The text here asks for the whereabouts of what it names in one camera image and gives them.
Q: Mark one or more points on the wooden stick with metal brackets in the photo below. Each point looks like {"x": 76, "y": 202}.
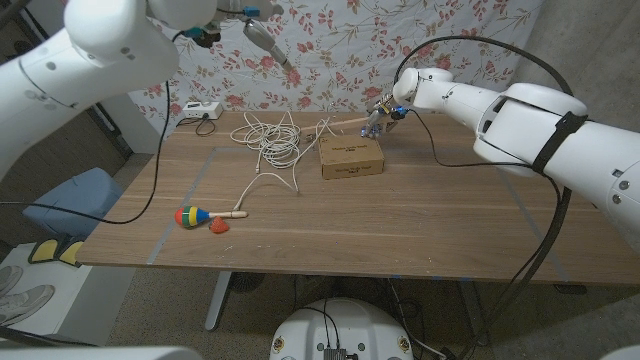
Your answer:
{"x": 345, "y": 122}

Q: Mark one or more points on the black round floor object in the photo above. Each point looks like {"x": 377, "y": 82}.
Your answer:
{"x": 247, "y": 282}

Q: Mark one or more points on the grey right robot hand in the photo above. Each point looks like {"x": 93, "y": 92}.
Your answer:
{"x": 380, "y": 120}

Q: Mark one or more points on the grey sneaker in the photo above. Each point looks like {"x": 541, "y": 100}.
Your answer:
{"x": 7, "y": 277}
{"x": 25, "y": 302}

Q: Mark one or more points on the brown cardboard package box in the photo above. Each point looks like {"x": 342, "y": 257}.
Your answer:
{"x": 350, "y": 160}

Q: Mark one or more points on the floral printed backdrop cloth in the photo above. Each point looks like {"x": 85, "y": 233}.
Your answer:
{"x": 350, "y": 60}

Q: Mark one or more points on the colourful striped wooden maraca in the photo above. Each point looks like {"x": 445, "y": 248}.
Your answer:
{"x": 190, "y": 216}

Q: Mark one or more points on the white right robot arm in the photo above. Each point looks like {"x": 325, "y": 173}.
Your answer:
{"x": 525, "y": 120}

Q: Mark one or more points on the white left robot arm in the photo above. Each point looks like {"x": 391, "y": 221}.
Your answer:
{"x": 90, "y": 65}

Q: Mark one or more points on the metal table leg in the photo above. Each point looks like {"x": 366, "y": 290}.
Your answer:
{"x": 474, "y": 312}
{"x": 218, "y": 300}

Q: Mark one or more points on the blue padded stool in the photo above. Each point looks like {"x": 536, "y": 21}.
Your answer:
{"x": 75, "y": 200}

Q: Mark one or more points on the white power strip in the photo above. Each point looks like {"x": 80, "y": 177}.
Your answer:
{"x": 202, "y": 110}

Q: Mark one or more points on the white robot torso rim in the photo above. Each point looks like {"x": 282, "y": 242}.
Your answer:
{"x": 100, "y": 354}

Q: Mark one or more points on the yellow black foot pedal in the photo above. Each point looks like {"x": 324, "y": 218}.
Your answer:
{"x": 71, "y": 253}
{"x": 44, "y": 250}

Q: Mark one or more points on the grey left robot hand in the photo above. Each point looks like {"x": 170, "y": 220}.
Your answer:
{"x": 265, "y": 35}

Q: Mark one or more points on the red toy strawberry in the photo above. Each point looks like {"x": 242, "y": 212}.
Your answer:
{"x": 219, "y": 226}

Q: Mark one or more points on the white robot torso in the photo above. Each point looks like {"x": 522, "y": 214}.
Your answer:
{"x": 345, "y": 325}

